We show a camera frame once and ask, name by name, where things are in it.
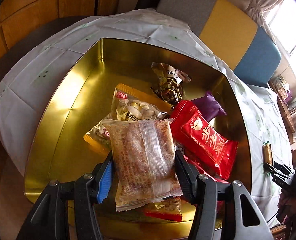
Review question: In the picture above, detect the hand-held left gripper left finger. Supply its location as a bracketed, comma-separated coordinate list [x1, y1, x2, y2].
[16, 151, 113, 240]

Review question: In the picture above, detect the person's right hand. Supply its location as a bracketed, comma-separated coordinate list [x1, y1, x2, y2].
[279, 195, 296, 218]

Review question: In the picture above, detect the large red cake packet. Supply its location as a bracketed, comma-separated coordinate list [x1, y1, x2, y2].
[170, 100, 239, 180]

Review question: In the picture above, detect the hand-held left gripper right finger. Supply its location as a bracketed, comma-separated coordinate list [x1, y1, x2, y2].
[175, 150, 274, 240]

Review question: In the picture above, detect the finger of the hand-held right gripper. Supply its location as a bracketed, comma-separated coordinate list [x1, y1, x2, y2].
[263, 163, 292, 175]
[271, 174, 292, 185]

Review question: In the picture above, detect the dark brown snack packet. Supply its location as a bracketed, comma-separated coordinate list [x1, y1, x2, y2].
[151, 62, 191, 105]

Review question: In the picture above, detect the green-ended cracker packet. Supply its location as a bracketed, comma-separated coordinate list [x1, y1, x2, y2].
[263, 141, 273, 167]

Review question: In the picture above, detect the black cable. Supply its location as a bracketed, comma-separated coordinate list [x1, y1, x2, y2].
[266, 209, 281, 223]

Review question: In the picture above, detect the white cloud-print tablecloth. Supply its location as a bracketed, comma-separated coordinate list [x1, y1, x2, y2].
[0, 7, 295, 228]

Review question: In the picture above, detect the maroon box with gold interior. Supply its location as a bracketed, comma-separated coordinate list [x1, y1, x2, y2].
[23, 38, 253, 240]

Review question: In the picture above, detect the wooden wardrobe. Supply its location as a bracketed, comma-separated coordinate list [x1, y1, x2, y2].
[0, 0, 123, 73]

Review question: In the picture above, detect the wooden shelf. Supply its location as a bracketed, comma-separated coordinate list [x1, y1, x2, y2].
[269, 80, 296, 150]

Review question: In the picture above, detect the red-ended grain bar packet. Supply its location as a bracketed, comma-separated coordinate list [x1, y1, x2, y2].
[144, 197, 183, 222]

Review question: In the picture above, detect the purple snack packet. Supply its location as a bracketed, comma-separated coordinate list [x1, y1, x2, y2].
[191, 91, 227, 122]

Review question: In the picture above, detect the clear rice cracker packet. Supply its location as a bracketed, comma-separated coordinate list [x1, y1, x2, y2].
[102, 119, 183, 212]

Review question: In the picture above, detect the clear seed packet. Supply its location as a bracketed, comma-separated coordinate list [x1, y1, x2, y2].
[84, 83, 173, 155]

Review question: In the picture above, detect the brown patterned seat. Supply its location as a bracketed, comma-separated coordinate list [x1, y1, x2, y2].
[270, 224, 288, 240]

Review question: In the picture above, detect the window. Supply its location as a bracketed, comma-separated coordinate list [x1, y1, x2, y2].
[265, 0, 296, 55]

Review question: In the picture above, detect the patterned tissue box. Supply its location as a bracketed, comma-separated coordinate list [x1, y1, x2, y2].
[273, 77, 289, 98]

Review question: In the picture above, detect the long red and gold packet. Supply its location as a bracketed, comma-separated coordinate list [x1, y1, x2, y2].
[185, 155, 228, 183]

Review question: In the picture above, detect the grey yellow blue chair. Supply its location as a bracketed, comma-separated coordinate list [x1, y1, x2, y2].
[137, 0, 281, 88]

